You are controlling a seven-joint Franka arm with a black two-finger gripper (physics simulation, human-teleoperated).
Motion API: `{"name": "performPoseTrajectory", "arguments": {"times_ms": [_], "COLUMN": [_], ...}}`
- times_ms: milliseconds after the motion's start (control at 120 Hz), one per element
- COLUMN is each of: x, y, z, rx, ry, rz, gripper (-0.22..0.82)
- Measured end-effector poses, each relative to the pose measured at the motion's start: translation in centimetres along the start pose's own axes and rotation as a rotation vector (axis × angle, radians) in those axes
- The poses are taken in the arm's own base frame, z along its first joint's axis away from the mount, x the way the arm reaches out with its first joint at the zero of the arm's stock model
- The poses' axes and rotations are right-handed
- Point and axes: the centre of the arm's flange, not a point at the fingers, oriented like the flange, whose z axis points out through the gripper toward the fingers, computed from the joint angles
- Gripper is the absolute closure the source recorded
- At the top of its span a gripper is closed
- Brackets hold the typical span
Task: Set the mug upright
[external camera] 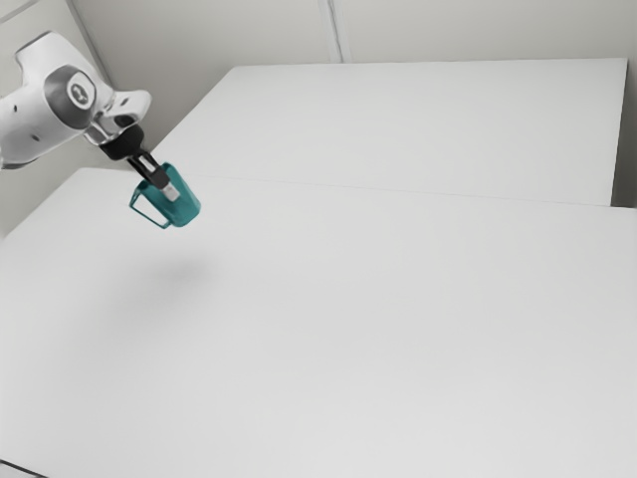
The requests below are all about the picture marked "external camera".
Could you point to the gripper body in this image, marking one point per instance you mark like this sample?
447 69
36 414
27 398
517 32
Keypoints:
124 143

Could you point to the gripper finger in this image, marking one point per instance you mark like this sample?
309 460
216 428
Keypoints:
155 174

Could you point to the teal faceted mug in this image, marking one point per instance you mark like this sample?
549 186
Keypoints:
181 206

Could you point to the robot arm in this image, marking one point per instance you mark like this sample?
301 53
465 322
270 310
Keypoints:
55 99

